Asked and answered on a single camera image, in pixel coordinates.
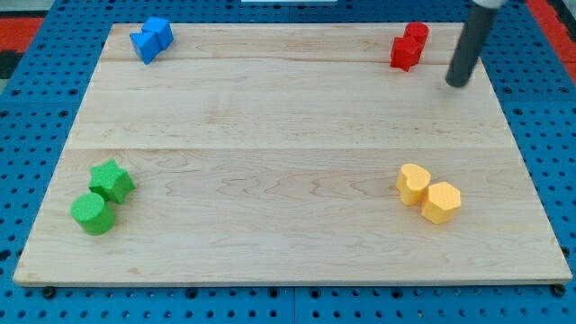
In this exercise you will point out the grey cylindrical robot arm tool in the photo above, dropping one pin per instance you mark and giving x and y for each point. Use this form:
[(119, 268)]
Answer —
[(475, 32)]

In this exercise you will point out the wooden board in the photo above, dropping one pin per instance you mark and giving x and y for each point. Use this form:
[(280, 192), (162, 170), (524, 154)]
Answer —
[(268, 154)]

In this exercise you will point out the yellow heart block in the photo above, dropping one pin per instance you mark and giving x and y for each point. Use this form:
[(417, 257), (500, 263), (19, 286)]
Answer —
[(412, 182)]

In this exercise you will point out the yellow hexagon block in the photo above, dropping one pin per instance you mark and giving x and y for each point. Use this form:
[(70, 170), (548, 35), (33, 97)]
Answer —
[(441, 202)]

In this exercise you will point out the red star block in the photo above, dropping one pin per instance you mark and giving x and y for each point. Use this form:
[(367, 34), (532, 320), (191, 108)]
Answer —
[(405, 52)]

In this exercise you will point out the green star block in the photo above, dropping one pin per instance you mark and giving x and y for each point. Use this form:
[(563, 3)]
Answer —
[(111, 181)]

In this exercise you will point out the blue cube block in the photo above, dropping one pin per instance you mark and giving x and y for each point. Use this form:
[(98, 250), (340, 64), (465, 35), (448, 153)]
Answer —
[(161, 28)]

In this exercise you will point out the red cylinder block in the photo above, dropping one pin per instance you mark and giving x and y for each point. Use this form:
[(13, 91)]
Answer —
[(419, 32)]

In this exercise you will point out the blue triangular block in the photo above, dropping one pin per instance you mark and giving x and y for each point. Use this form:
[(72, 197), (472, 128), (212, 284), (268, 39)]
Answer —
[(145, 45)]

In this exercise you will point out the green cylinder block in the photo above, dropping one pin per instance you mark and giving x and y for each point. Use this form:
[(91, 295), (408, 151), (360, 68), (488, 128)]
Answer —
[(92, 214)]

